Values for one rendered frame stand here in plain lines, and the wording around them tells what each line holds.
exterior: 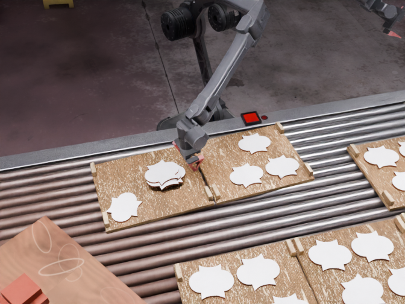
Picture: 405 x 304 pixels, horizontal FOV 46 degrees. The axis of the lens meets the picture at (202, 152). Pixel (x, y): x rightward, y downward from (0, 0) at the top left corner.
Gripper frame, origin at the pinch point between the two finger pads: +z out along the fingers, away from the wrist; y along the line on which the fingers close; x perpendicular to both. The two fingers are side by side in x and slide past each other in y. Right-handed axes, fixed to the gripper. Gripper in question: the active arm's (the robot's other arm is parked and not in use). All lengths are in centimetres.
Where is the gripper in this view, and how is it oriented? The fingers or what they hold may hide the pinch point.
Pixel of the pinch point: (189, 161)
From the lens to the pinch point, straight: 185.0
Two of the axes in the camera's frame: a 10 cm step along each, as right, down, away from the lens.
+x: 8.8, -3.8, 2.8
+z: 0.8, 7.0, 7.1
